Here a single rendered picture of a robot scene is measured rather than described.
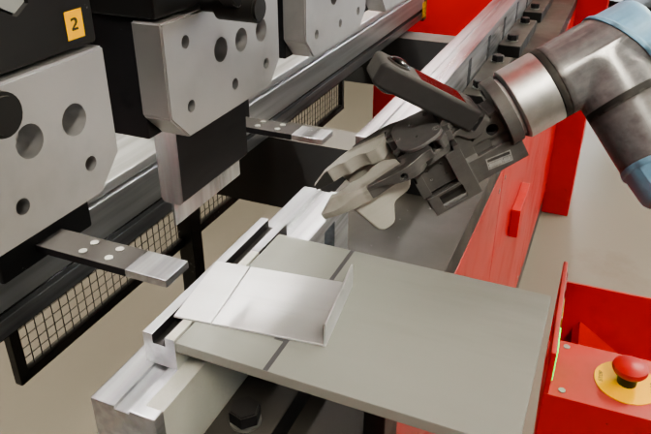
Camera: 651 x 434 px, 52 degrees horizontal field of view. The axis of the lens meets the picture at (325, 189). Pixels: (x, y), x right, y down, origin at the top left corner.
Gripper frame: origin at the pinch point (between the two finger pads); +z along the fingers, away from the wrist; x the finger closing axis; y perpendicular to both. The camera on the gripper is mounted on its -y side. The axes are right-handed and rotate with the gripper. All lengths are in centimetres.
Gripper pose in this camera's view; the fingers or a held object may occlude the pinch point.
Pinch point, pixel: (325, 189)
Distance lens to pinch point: 69.5
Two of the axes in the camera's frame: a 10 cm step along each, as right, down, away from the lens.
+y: 5.0, 7.4, 4.5
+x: -1.2, -4.6, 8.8
